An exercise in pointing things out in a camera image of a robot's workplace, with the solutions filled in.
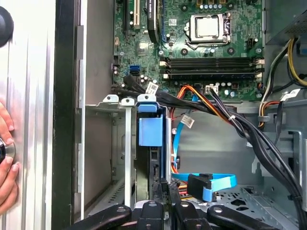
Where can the hard disk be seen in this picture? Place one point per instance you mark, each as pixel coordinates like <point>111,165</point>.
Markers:
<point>149,131</point>

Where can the black PC case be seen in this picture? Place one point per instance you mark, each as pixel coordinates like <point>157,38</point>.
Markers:
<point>64,119</point>

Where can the black RAM slot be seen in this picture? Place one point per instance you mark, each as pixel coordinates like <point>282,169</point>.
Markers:
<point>211,70</point>
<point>211,59</point>
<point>211,64</point>

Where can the CPU socket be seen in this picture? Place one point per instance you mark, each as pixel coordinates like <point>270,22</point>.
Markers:
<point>228,26</point>

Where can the green motherboard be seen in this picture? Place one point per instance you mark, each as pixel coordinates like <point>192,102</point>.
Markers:
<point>242,33</point>

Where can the silver metal disk bay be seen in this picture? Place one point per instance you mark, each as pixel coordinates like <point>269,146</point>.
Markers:
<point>128,143</point>

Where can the silver CPU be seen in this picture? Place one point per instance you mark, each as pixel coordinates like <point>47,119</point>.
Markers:
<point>207,26</point>

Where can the black graphics card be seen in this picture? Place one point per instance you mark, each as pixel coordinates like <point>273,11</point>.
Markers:
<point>153,21</point>

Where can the grey metal drive cage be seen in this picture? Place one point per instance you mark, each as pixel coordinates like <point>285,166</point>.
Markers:
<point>296,143</point>

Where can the black round cap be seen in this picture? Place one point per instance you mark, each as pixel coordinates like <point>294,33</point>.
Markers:
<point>4,26</point>

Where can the grey power supply unit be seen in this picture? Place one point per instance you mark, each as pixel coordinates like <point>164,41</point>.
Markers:
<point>283,14</point>

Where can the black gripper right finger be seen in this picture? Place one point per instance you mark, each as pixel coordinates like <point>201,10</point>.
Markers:
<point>187,215</point>

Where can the person's bare hand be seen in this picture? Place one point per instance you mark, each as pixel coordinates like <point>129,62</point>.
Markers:
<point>8,182</point>

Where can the black chipset chip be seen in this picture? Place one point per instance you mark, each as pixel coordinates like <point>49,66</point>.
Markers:
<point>142,48</point>

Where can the blue expansion slot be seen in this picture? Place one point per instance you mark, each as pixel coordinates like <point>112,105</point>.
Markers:
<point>163,33</point>

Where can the metal socket cover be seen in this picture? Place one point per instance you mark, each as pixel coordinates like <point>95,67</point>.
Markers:
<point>222,28</point>

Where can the black expansion slot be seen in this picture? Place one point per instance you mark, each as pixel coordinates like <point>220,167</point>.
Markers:
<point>126,19</point>

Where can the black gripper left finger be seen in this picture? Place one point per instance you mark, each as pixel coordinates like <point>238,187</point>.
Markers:
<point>149,215</point>

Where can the white expansion slot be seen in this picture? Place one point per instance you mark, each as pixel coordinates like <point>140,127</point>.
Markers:
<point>137,14</point>

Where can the blue SATA port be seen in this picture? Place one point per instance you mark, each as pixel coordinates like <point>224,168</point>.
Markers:
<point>134,70</point>

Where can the round black silver knob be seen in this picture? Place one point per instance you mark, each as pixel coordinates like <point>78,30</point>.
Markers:
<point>10,152</point>

